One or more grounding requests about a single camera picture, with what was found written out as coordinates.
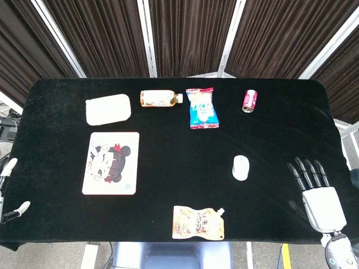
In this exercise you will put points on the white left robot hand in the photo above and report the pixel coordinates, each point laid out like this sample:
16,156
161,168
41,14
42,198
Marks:
12,164

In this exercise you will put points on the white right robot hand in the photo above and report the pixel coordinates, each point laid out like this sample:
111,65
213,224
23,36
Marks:
322,207

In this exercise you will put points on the white computer mouse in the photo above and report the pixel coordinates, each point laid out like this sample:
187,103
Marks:
240,167

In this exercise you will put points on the cartoon print mouse pad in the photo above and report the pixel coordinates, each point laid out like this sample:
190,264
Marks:
110,164

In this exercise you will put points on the white lidded lunch box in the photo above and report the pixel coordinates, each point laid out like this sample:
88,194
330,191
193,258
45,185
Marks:
108,109

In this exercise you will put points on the brown pleated curtain panel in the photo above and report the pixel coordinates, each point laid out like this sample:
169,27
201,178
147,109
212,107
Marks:
280,36
22,50
342,84
190,36
101,36

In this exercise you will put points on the peanut butter spout pouch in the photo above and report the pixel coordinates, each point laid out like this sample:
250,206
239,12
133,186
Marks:
197,224

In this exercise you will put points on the red soda can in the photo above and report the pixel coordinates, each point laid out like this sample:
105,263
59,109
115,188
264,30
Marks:
249,101

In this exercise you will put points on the blue red chips bag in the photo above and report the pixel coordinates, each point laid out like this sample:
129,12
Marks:
202,109

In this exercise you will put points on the black velvet tablecloth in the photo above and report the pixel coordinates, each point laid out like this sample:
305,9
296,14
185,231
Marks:
174,157

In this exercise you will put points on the amber tea bottle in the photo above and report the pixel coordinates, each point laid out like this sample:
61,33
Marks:
157,98

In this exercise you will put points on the grey-blue robot torso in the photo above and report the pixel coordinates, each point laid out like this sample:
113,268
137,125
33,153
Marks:
171,256

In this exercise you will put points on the white metal frame post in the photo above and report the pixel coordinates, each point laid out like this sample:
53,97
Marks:
230,39
331,42
59,39
148,39

